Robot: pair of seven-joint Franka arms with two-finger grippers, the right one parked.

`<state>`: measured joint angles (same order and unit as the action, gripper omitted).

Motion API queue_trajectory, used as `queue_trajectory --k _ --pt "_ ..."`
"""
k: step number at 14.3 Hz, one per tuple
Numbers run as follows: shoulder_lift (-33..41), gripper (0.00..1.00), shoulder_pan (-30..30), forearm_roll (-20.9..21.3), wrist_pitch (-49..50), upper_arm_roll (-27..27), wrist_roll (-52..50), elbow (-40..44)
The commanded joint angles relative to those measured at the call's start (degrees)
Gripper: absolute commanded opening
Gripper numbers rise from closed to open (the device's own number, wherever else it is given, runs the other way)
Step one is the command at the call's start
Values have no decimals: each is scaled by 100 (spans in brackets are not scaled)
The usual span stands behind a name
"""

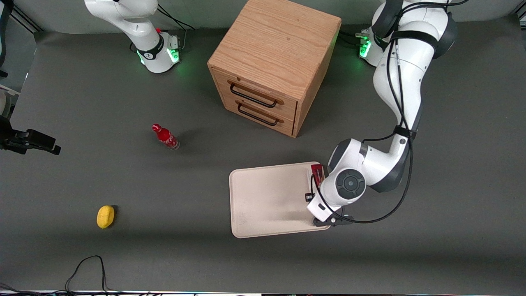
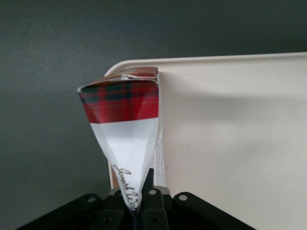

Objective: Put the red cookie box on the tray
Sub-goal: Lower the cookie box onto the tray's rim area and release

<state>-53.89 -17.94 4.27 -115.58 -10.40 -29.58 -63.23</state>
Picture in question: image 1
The beige plastic tray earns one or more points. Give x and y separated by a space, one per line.
267 201

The yellow lemon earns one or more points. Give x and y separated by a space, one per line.
105 216

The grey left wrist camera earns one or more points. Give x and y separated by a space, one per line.
335 220

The red cookie box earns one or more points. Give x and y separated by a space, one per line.
318 172

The red cola bottle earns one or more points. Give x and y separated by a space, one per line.
165 137

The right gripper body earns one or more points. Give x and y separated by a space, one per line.
21 140

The wooden drawer cabinet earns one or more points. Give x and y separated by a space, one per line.
275 45

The wooden drawer front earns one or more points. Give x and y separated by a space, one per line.
250 123
287 107

